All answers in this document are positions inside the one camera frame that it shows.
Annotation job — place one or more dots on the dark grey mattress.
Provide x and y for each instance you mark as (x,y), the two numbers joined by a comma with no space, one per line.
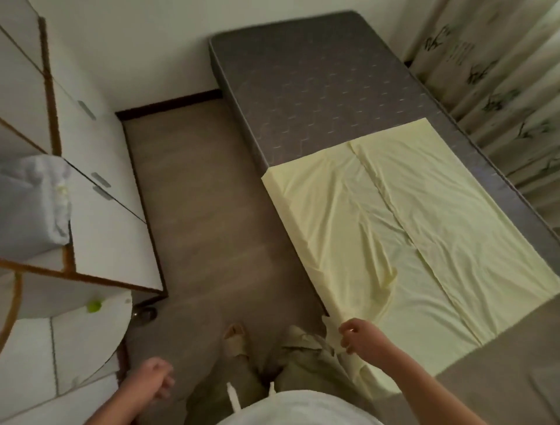
(306,79)

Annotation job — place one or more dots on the olive green shorts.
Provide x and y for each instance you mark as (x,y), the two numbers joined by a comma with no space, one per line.
(306,368)

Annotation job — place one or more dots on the round glass corner shelf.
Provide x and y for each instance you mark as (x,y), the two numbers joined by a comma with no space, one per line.
(87,346)

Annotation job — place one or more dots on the person's left hand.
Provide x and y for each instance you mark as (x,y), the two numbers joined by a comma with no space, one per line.
(148,378)

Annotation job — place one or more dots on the white printed curtain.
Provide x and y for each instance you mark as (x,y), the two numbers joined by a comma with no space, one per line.
(494,65)

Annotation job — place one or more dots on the white folded cloth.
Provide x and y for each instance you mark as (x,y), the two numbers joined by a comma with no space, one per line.
(30,206)

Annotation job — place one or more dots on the beige left slipper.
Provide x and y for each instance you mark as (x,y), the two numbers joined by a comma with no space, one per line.
(236,341)

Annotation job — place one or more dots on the white shirt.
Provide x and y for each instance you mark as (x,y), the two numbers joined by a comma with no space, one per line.
(302,411)

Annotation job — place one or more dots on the pale yellow bed sheet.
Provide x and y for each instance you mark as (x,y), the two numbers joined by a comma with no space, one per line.
(437,197)

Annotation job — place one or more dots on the person's right forearm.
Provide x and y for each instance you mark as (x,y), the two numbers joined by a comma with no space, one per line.
(428,394)

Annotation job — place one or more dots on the white wardrobe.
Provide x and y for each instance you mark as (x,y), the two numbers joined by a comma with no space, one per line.
(109,236)

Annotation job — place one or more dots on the small green object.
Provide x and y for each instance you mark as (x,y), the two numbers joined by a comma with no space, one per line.
(94,305)

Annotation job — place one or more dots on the person's right hand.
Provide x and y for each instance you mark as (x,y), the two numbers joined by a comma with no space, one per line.
(367,341)

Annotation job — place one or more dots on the small dark bottle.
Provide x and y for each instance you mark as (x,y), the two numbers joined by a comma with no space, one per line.
(144,314)

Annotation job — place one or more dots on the white door brown frame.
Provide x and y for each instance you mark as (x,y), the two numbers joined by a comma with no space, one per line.
(26,372)

